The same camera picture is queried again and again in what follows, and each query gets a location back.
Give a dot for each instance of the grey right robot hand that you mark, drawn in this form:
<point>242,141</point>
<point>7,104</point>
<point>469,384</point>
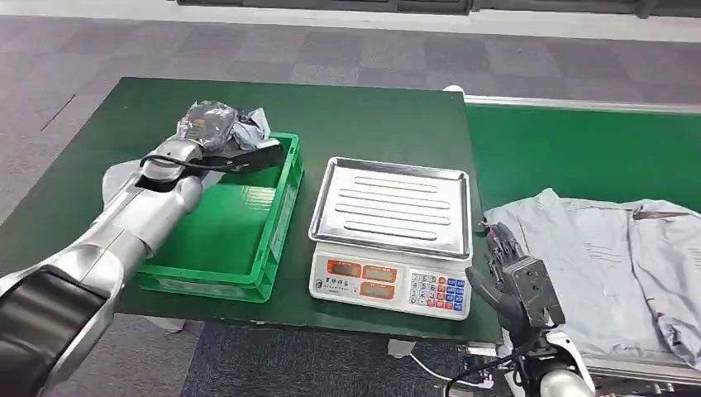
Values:
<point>531,290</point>

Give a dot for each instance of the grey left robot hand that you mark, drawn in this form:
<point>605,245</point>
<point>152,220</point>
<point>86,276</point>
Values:
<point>246,160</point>

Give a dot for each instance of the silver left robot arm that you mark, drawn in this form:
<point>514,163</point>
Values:
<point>98,257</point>

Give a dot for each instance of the large flat grey parcel bag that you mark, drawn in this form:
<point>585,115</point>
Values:
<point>575,274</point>

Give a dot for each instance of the green plastic crate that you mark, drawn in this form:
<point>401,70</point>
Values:
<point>230,235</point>

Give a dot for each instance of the white power plug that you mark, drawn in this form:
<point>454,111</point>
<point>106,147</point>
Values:
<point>400,348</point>

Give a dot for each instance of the green conveyor belt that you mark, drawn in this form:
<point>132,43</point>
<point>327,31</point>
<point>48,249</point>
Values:
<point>575,153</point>

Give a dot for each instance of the white electronic scale body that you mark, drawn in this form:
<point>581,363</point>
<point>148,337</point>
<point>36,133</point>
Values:
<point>383,285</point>

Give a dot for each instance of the steel scale weighing tray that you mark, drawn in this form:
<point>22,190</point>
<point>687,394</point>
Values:
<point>391,208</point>

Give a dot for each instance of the white conveyor roller end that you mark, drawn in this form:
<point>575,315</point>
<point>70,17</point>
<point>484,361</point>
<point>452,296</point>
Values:
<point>453,89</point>

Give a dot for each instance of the aluminium conveyor end frame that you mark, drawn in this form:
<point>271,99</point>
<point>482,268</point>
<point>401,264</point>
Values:
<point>641,372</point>

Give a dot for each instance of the aluminium conveyor side rail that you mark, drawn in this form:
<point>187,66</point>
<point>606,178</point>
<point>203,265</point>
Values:
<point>580,103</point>

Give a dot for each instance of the dark window frame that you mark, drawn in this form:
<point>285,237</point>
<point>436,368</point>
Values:
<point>411,5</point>

